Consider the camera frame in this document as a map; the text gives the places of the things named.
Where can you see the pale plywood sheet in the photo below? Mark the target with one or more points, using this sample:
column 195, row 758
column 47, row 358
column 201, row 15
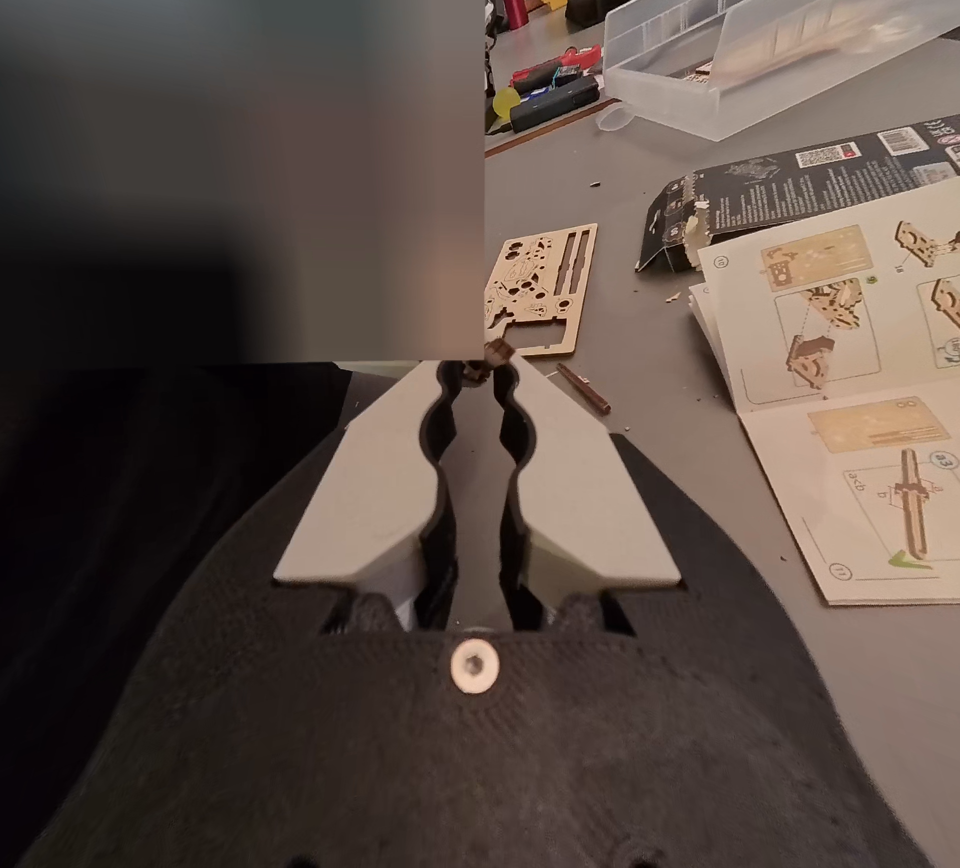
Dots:
column 787, row 50

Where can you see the laser-cut plywood parts sheet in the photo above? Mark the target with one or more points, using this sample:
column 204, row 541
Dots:
column 525, row 260

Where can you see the small dark wooden gear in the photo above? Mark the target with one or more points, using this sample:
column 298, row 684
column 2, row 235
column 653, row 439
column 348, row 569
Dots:
column 496, row 352

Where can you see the small clear plastic lid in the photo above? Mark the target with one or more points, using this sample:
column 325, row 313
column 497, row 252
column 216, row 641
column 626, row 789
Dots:
column 615, row 117

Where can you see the white instruction booklet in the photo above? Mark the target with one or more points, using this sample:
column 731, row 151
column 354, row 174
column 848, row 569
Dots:
column 757, row 358

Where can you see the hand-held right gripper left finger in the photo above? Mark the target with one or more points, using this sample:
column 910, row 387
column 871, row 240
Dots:
column 360, row 500

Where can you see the thin dark wooden stick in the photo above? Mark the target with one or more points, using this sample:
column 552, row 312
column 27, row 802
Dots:
column 583, row 388

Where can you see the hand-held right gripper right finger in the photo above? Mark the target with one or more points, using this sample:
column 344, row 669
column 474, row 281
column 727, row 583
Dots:
column 592, row 508

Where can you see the clear plastic bin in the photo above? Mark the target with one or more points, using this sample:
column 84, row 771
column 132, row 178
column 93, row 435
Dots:
column 652, row 80

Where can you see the red hand tool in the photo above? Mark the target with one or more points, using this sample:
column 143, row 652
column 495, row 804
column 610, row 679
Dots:
column 540, row 69

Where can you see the black cardboard kit box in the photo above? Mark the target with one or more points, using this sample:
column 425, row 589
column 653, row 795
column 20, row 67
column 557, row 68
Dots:
column 787, row 192

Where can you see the yellow ball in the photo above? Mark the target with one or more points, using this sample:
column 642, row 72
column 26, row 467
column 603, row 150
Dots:
column 506, row 104

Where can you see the person's black clothing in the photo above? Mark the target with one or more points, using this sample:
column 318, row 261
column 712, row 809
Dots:
column 112, row 508

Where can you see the black power bank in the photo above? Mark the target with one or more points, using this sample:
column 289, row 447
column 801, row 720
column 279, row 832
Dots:
column 555, row 104

